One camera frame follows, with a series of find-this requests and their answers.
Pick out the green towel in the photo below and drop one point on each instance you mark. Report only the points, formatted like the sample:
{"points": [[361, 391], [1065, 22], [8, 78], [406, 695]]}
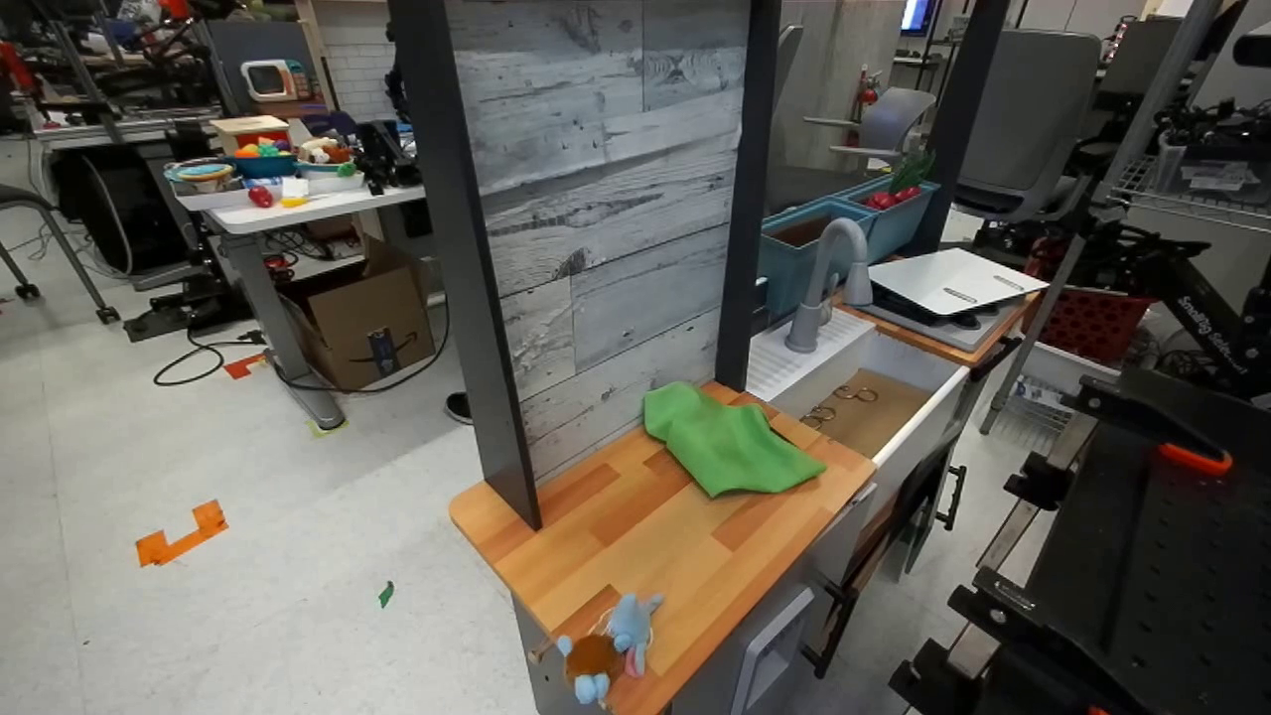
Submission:
{"points": [[728, 443]]}

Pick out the grey wood-print back panel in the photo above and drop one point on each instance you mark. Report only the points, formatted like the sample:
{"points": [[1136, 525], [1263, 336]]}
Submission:
{"points": [[598, 201]]}

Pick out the teal plastic bin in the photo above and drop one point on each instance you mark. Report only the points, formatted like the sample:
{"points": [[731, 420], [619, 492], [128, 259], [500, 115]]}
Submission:
{"points": [[794, 272]]}

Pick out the white toy sink basin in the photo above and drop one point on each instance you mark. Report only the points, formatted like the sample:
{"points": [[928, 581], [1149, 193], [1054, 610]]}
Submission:
{"points": [[828, 350]]}

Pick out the grey toy faucet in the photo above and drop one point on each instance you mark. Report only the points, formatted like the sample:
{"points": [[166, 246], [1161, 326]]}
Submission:
{"points": [[838, 246]]}

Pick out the brown cardboard box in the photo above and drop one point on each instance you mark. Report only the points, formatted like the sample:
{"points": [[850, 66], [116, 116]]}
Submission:
{"points": [[361, 325]]}

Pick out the blue and brown plush toy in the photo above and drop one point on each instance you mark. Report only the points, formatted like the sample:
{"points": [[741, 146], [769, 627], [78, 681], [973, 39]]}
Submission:
{"points": [[611, 644]]}

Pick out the white toy kitchen cabinet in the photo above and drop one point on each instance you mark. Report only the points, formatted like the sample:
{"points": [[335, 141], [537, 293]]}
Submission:
{"points": [[858, 544]]}

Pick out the red toy fruit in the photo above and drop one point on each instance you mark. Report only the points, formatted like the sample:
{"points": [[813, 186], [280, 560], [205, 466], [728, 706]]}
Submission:
{"points": [[896, 197]]}

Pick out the white flat tray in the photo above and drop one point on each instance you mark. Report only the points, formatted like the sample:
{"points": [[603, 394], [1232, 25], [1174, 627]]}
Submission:
{"points": [[954, 281]]}

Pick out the green floor tape scrap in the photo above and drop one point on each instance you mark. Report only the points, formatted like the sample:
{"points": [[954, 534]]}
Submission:
{"points": [[385, 594]]}

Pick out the red fire extinguisher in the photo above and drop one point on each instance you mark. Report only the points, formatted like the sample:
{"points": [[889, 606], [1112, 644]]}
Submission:
{"points": [[867, 92]]}

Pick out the white work table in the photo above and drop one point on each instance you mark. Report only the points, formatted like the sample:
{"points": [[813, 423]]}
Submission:
{"points": [[298, 209]]}

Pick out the colourful toy set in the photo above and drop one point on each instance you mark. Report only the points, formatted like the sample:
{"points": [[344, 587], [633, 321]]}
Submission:
{"points": [[250, 134]]}

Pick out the red plastic crate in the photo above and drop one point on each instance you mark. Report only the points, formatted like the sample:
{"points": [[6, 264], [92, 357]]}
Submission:
{"points": [[1095, 325]]}

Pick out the white framed screen device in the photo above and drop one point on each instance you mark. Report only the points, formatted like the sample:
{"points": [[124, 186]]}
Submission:
{"points": [[272, 82]]}

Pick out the grey office chair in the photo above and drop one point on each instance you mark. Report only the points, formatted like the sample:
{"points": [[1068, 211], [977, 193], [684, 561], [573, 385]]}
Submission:
{"points": [[1027, 115]]}

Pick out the black perforated workbench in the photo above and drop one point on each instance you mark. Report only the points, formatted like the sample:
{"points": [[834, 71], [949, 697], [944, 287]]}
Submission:
{"points": [[1163, 569]]}

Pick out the slim black frame post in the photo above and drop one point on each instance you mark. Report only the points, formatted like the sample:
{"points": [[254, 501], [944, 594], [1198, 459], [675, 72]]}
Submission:
{"points": [[744, 201]]}

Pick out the wide black frame post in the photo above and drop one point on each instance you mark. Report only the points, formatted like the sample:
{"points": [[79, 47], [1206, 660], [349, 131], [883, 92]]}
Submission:
{"points": [[458, 239]]}

